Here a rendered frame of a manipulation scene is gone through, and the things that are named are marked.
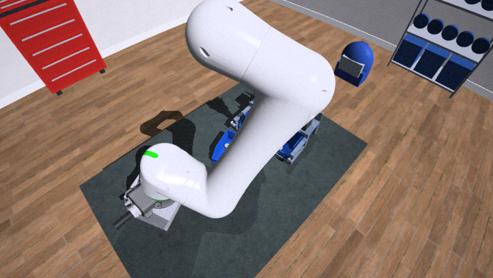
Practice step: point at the grey low shelf rack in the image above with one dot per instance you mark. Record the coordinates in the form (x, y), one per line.
(312, 129)

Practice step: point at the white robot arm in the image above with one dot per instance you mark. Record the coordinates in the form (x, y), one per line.
(291, 85)

